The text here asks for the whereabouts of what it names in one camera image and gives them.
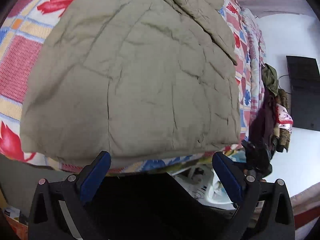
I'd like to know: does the khaki puffer jacket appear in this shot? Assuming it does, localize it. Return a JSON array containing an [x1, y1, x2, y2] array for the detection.
[[20, 0, 241, 166]]

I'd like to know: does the black wall television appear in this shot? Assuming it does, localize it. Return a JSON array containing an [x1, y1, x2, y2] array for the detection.
[[286, 55, 319, 131]]

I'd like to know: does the white plastic basket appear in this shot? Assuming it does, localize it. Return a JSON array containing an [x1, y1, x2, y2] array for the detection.
[[169, 165, 237, 211]]

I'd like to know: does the pink plaid bed blanket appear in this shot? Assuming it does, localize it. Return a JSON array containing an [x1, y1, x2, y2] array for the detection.
[[241, 8, 266, 132]]

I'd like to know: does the pile of dark clothes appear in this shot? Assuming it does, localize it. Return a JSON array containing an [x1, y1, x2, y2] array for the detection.
[[249, 64, 293, 153]]

